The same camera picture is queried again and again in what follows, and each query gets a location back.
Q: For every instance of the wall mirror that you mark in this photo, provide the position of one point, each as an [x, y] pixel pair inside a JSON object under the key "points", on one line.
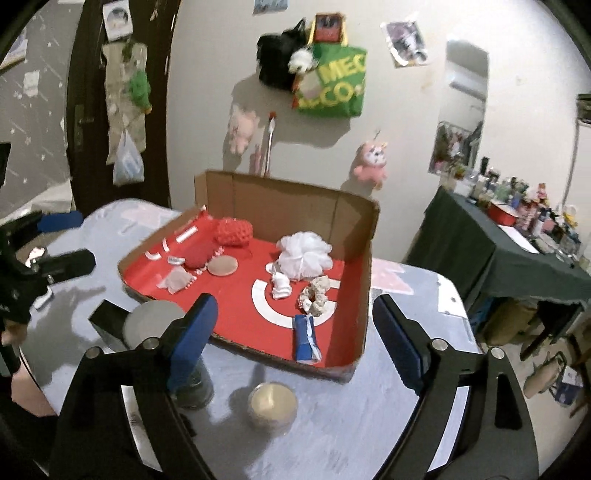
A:
{"points": [[463, 108]]}

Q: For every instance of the dark wooden door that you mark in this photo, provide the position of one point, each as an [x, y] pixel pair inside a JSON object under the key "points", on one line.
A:
{"points": [[109, 47]]}

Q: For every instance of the small jar with yellow capsules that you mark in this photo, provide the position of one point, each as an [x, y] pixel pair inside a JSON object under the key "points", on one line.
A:
{"points": [[272, 407]]}

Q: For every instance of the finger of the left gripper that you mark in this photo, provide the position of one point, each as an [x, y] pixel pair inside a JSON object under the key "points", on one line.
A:
{"points": [[65, 267], [55, 221]]}

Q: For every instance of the white plush keychain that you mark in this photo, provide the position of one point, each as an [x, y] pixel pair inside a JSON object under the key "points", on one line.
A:
{"points": [[302, 61]]}

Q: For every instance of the blue poster on wall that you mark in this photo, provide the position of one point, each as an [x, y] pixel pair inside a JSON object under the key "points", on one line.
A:
{"points": [[269, 6]]}

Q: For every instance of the white gauze cloth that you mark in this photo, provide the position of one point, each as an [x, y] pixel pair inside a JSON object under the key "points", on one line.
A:
{"points": [[177, 279]]}

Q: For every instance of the red bowl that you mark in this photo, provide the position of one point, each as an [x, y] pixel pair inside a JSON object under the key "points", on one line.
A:
{"points": [[502, 214]]}

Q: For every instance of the red handled stick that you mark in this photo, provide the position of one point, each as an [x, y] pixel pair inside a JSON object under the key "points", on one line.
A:
{"points": [[269, 143]]}

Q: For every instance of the white mesh bath pouf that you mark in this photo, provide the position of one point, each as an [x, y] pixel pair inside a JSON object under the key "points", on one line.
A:
{"points": [[303, 255]]}

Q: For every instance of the red cardboard box tray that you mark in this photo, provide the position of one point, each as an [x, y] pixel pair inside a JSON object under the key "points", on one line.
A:
{"points": [[249, 319]]}

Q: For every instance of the green tote bag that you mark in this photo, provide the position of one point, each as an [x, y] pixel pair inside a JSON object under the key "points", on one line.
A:
{"points": [[336, 88]]}

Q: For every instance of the red heart plush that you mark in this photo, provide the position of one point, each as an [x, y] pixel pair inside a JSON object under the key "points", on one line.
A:
{"points": [[197, 255]]}

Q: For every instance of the pink fox plush on wall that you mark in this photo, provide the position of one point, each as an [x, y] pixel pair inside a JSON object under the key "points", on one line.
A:
{"points": [[371, 163]]}

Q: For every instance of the blue tissue pack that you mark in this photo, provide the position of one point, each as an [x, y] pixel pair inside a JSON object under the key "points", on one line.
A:
{"points": [[306, 350]]}

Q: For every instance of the green plush on door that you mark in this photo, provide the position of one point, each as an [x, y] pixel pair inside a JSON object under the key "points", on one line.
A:
{"points": [[139, 91]]}

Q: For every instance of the dark printed small box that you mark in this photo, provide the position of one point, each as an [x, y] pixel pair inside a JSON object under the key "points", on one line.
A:
{"points": [[108, 320]]}

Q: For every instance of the beige crochet scrunchie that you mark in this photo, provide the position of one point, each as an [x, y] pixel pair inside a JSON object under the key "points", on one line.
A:
{"points": [[313, 298]]}

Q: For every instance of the black backpack on wall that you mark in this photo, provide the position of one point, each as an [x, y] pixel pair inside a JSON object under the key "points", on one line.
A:
{"points": [[273, 52]]}

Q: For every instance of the blue fluffy table blanket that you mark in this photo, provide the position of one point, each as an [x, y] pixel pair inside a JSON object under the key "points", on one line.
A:
{"points": [[342, 430]]}

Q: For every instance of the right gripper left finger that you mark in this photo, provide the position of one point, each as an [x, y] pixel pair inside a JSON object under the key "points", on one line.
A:
{"points": [[95, 440]]}

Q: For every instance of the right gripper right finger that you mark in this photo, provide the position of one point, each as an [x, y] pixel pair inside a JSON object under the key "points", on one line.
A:
{"points": [[471, 420]]}

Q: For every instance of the table with green cloth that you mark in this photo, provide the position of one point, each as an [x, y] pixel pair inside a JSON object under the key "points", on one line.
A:
{"points": [[459, 241]]}

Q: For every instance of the white sock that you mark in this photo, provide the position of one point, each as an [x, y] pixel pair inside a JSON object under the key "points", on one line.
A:
{"points": [[281, 286]]}

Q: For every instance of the photo collage on wall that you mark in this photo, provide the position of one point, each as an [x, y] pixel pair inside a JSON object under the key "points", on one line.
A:
{"points": [[406, 44]]}

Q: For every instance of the plastic bag on door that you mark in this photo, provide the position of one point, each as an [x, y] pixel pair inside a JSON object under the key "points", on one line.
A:
{"points": [[128, 167]]}

